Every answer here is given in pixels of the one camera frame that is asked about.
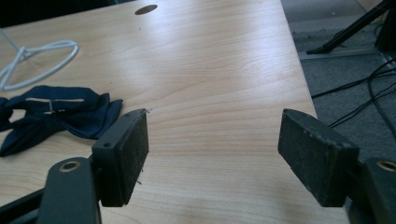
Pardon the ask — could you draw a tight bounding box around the white wire clothes hanger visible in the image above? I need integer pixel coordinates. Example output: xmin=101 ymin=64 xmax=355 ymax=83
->
xmin=0 ymin=28 xmax=80 ymax=92

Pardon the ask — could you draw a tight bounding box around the metal floor rail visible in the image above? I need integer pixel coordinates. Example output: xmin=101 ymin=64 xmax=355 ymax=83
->
xmin=298 ymin=46 xmax=382 ymax=62

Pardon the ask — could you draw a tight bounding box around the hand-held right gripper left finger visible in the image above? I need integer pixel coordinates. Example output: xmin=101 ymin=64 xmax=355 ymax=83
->
xmin=92 ymin=107 xmax=150 ymax=208

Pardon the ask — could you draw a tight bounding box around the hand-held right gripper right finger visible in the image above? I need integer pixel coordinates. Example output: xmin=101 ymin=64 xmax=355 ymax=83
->
xmin=277 ymin=108 xmax=361 ymax=208

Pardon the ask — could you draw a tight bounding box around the black cable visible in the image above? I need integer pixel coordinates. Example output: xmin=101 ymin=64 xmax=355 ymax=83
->
xmin=311 ymin=57 xmax=396 ymax=100
xmin=328 ymin=81 xmax=396 ymax=129

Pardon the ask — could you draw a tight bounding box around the navy blue bow tie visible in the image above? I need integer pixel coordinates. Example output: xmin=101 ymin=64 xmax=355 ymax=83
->
xmin=0 ymin=85 xmax=124 ymax=158

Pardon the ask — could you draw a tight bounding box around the black stand leg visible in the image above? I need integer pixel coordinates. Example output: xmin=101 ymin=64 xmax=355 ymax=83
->
xmin=305 ymin=0 xmax=396 ymax=55

